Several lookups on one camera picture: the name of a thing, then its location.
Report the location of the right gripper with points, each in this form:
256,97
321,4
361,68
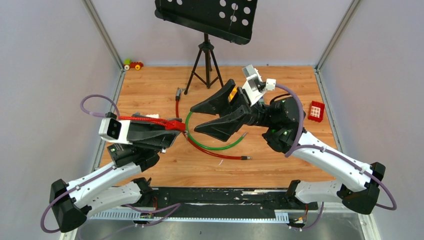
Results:
222,128

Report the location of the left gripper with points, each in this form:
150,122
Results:
149,136

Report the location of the red padlock with thin cable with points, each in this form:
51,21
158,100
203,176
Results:
172,124

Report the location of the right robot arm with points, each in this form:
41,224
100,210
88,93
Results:
356,184

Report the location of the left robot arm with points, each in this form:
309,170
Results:
73,202

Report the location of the white blue block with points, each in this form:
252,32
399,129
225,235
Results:
155,116

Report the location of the yellow triangular plastic piece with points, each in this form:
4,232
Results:
232,94

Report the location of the toy car red green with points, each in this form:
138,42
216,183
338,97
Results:
129,64

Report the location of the black music stand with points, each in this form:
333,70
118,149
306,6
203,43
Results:
230,20

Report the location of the red window block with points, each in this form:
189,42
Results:
316,111

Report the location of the thick red cable lock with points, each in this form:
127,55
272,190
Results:
208,152

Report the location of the green cable lock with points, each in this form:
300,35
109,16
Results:
210,148

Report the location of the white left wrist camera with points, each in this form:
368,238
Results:
113,130

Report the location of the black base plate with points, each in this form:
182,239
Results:
224,203

